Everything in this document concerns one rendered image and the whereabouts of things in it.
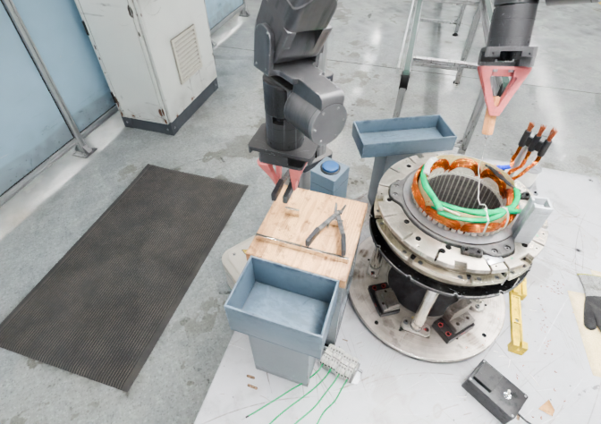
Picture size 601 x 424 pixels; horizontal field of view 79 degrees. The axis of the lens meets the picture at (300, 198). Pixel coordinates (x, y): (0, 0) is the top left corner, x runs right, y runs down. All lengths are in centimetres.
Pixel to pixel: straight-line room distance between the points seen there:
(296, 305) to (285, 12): 49
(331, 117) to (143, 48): 229
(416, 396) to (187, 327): 121
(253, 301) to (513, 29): 61
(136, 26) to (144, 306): 165
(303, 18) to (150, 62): 232
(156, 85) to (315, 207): 215
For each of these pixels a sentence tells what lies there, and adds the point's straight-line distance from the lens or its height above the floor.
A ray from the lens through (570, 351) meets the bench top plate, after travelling 108.
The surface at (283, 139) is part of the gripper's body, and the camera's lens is 53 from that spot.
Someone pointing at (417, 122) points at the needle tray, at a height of 104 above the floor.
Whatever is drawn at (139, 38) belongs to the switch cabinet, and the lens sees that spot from 266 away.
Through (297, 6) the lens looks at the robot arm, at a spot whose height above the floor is 148.
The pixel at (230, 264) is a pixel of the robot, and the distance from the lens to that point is 169.
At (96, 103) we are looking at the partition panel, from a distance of 310.
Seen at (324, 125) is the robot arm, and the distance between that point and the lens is 45.
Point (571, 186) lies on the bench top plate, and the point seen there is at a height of 78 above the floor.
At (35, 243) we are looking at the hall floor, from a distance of 252.
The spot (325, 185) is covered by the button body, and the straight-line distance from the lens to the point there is 89.
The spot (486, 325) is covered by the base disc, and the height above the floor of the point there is 80.
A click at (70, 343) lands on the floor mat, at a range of 202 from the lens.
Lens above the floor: 161
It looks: 45 degrees down
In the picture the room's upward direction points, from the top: straight up
